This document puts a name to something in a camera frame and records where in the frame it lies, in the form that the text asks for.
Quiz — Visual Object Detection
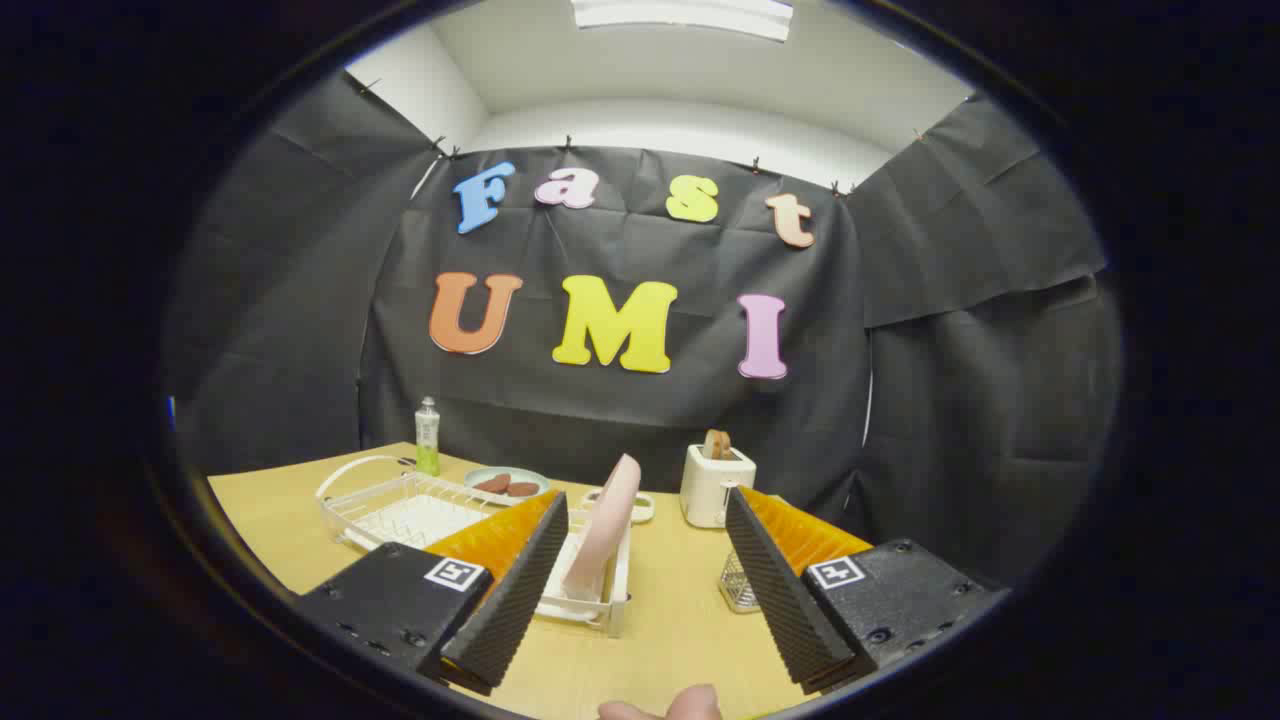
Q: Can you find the green liquid bottle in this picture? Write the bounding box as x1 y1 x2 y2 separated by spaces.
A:
415 396 442 477

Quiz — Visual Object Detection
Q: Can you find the pale blue plate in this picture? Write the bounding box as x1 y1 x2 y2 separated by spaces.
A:
464 466 550 504

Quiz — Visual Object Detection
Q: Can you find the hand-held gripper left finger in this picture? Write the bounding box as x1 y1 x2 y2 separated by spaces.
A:
295 488 571 698

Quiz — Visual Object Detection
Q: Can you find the pink plate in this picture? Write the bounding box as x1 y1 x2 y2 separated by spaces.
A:
562 454 642 601

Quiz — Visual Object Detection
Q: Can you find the white wire dish rack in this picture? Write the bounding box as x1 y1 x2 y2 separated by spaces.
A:
316 455 633 639

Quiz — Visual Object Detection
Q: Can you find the black backdrop cloth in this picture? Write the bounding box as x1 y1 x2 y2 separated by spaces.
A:
165 70 1121 591

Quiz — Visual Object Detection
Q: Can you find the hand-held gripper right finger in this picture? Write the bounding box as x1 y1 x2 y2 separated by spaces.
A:
723 485 1009 696

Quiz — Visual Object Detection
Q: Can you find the white divided snack dish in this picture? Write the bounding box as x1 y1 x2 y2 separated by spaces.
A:
582 487 656 524

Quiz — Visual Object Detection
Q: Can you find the ceiling light panel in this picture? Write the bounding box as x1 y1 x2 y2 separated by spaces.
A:
570 0 794 43

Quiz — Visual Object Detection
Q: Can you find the clear wire basket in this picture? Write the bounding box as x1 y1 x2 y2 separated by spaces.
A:
718 550 761 614

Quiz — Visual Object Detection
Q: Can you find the white toaster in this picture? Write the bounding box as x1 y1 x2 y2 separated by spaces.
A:
680 444 757 529

